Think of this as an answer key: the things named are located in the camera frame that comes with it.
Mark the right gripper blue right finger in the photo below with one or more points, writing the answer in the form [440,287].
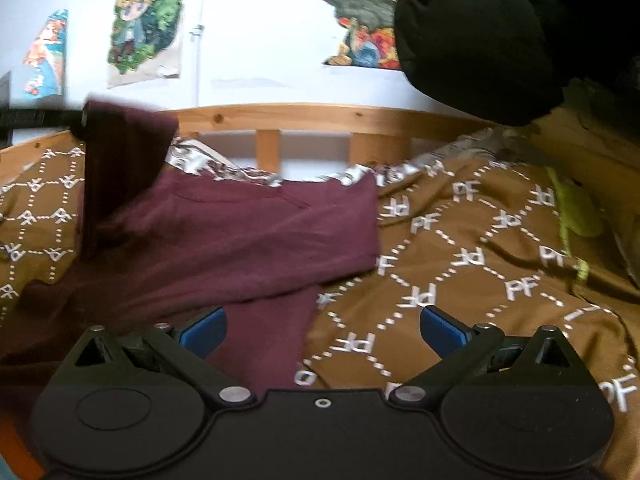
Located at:
[446,335]

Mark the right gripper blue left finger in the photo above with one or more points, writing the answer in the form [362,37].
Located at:
[193,339]

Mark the maroon garment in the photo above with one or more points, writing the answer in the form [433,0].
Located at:
[159,245]

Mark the blue red anime poster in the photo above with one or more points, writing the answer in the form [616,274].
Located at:
[46,58]

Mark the brown patterned blanket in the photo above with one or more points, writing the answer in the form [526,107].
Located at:
[482,246]

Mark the blond anime character poster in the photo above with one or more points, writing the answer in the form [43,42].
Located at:
[145,44]

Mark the lime green cloth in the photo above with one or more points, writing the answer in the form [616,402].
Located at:
[578,215]

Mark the black puffy jacket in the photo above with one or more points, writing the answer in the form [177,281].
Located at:
[511,61]

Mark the colourful anime group poster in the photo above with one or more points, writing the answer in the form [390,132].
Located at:
[368,39]

